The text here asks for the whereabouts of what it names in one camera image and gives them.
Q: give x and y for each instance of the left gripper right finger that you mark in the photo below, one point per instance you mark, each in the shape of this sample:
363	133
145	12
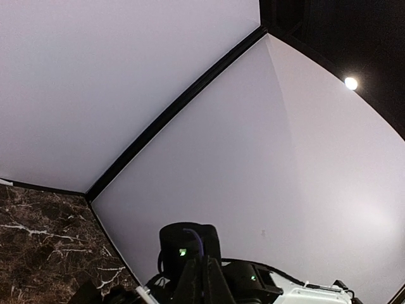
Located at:
214	286

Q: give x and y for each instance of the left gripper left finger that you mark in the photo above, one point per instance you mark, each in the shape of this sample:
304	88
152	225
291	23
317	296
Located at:
190	286

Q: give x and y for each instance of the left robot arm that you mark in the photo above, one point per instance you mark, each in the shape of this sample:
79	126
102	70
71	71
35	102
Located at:
248	282

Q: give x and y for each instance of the round ceiling light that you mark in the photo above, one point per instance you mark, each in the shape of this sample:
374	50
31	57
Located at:
351	83

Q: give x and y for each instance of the left black frame post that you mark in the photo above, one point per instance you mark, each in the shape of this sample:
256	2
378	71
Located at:
171	112

